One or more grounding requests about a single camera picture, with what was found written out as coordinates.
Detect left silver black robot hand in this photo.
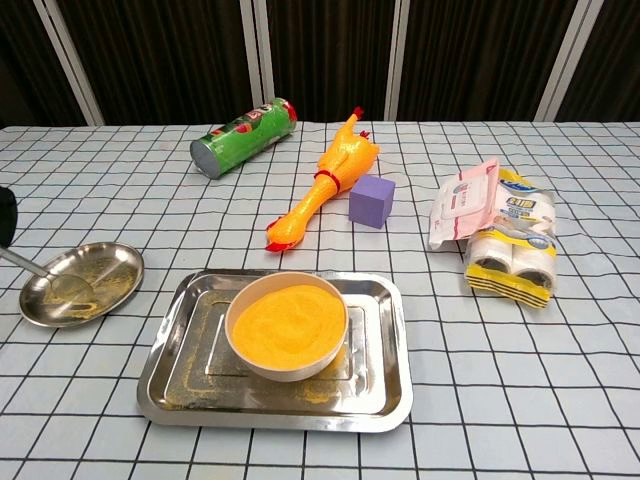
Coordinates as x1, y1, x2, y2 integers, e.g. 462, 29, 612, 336
0, 185, 19, 249

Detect small metal spoon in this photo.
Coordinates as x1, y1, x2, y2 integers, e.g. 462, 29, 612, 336
0, 245, 95, 307

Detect yellow-orange powder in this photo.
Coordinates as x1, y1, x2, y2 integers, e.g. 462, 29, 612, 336
232, 285, 347, 372

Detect white bowl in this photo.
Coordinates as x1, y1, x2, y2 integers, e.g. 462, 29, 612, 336
224, 271, 349, 384

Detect rectangular metal tray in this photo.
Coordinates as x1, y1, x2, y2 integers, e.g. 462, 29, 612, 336
136, 268, 414, 432

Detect round metal plate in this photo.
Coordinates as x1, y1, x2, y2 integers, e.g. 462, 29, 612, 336
18, 241, 146, 329

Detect dark folding screen white frames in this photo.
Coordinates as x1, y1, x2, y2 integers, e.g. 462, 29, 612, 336
0, 0, 640, 129

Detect green chips can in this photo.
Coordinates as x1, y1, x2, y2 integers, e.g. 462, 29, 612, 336
189, 97, 299, 180

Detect yellow rubber chicken toy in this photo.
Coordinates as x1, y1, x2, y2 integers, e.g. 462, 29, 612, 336
264, 106, 380, 253

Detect purple foam cube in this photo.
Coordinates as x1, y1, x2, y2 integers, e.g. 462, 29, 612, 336
348, 174, 397, 230

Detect pink wet wipes pack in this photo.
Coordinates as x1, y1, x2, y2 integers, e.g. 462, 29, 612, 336
428, 156, 501, 253

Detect yellow white bag rolls pack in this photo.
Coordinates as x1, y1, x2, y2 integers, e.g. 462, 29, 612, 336
463, 167, 559, 311

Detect blue checked tablecloth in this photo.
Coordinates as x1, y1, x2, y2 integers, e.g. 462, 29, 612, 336
0, 119, 640, 480

